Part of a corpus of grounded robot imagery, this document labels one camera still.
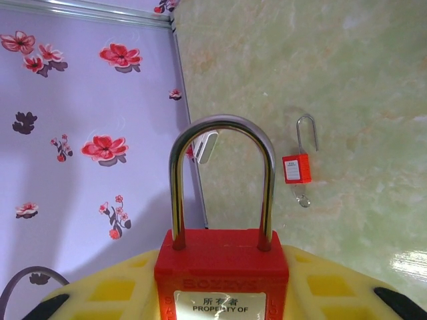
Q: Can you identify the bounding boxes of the red safety padlock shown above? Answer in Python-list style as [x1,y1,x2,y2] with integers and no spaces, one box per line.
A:
[282,113,320,186]
[153,114,290,320]

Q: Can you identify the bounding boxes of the white plastic bracket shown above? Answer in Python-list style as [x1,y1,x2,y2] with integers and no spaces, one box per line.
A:
[194,132,220,164]

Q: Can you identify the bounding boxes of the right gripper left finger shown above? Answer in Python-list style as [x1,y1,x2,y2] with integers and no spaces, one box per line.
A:
[21,248,161,320]

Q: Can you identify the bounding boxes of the aluminium side rail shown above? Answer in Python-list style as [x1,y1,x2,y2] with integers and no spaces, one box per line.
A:
[170,25,209,231]

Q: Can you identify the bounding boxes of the grey right arm cable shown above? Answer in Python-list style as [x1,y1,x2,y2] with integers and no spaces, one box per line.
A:
[0,265,69,303]

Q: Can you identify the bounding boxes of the small metal key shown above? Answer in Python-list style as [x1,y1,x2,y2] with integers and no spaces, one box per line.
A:
[293,185,313,208]

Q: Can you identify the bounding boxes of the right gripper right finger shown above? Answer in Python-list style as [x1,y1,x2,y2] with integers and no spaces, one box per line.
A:
[282,245,427,320]

